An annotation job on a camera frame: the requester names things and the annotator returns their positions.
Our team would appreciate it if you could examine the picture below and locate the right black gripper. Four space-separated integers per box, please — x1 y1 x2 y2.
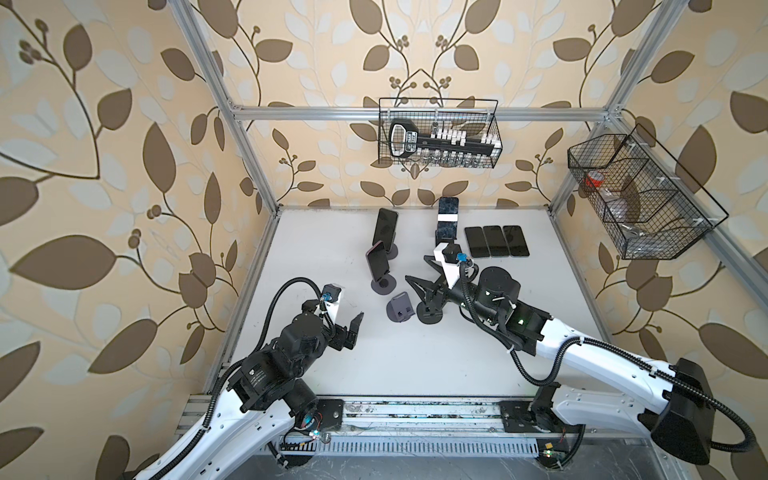
407 255 498 327

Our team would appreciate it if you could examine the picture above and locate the black phone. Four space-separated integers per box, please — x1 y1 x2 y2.
464 226 491 258

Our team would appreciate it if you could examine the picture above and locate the green phone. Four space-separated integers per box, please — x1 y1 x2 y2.
483 225 510 257

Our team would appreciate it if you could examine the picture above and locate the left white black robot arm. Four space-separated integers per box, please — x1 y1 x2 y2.
132 277 363 479

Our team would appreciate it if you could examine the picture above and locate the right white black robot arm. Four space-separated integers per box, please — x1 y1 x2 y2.
405 243 758 465

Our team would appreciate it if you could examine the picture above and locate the front right black stand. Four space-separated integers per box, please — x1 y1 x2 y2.
416 301 443 325

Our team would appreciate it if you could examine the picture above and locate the front left purple stand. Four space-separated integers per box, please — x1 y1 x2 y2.
386 292 416 323

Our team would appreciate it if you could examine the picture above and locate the purple round stand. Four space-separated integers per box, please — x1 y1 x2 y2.
370 274 397 296

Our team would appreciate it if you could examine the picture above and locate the back left round stand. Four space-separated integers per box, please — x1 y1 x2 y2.
382 242 398 260

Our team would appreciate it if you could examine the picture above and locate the red capped clear item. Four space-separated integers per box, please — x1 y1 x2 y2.
583 170 605 192

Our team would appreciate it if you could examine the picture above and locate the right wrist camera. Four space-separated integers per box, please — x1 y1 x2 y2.
433 242 474 289

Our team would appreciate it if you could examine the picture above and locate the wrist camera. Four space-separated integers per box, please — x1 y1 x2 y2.
320 284 343 328
433 242 474 289

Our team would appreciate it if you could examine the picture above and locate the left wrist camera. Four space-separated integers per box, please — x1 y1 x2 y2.
320 284 343 328

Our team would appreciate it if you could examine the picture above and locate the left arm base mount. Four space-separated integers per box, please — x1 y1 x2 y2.
291 398 345 435

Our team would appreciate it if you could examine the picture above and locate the front aluminium rail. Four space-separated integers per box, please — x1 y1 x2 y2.
173 393 673 458

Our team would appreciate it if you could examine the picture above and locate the back wire basket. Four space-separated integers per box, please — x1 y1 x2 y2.
377 96 503 169

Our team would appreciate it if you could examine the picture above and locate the wire basket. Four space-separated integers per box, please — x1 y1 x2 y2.
377 96 503 169
567 124 729 260

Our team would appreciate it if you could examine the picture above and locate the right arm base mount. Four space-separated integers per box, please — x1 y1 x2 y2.
498 400 582 436

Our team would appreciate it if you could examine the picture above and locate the right wire basket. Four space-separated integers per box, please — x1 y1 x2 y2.
567 124 729 260

